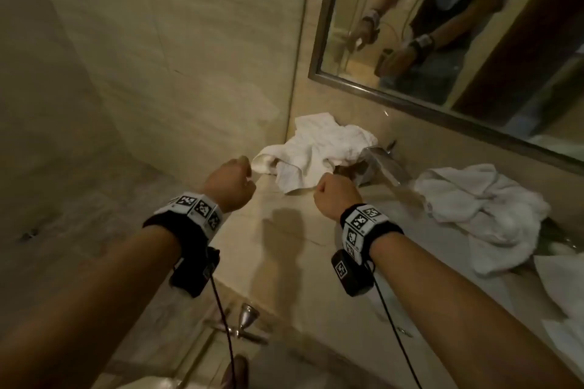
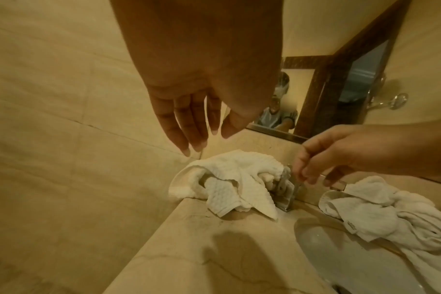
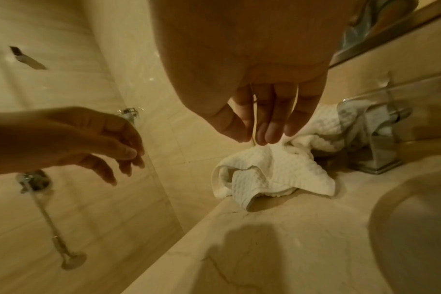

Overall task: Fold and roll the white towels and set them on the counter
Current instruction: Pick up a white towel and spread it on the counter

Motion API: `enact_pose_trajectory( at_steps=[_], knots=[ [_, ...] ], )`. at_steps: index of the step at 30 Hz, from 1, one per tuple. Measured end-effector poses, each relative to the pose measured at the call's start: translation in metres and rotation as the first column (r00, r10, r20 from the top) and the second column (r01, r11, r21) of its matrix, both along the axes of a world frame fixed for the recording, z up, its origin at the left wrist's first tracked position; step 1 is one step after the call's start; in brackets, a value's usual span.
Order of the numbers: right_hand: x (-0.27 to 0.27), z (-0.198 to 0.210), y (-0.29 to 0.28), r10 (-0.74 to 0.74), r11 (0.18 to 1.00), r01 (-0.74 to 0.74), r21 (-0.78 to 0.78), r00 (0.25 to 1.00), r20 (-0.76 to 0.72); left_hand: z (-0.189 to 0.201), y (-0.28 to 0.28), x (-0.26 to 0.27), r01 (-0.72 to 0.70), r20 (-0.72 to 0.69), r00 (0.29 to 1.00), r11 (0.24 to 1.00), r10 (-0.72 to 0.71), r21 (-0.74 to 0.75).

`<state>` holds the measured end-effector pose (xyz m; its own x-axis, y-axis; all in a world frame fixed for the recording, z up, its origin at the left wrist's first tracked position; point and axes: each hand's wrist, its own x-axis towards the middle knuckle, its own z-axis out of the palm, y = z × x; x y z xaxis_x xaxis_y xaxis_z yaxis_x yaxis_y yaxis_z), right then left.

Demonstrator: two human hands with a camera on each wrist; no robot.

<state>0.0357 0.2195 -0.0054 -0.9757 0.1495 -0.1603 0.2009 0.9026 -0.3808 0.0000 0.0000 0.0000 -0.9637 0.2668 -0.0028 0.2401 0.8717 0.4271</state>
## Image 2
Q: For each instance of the person's right hand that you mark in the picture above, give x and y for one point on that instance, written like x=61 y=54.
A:
x=369 y=149

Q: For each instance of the person's left hand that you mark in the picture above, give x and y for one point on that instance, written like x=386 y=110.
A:
x=206 y=57

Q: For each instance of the large white towel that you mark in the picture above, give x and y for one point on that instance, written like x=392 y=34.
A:
x=395 y=218

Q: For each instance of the white waffle towel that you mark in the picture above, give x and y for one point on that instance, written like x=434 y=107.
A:
x=227 y=175

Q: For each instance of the beige marble countertop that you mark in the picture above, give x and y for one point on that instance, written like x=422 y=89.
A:
x=191 y=244

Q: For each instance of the chrome faucet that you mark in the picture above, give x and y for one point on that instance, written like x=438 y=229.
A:
x=286 y=192

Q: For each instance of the white sink basin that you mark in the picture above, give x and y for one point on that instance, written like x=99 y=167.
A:
x=344 y=258

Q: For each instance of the metal framed wall mirror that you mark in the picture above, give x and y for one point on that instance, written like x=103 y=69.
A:
x=351 y=28

